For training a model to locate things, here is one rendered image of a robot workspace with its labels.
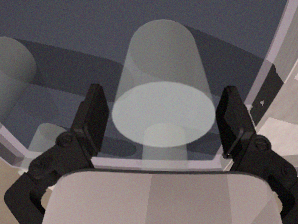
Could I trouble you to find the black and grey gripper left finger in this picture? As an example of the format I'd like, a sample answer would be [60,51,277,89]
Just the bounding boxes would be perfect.
[4,84,109,224]

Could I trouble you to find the clear glass jar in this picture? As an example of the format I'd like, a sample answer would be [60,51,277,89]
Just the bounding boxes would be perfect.
[141,144,188,171]
[0,36,37,129]
[18,123,67,175]
[112,19,216,147]

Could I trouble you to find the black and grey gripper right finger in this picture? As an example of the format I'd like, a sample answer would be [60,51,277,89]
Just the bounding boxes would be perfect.
[216,86,298,224]

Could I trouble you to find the white shallow tray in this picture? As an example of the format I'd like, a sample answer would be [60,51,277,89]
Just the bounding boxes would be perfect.
[248,6,298,167]

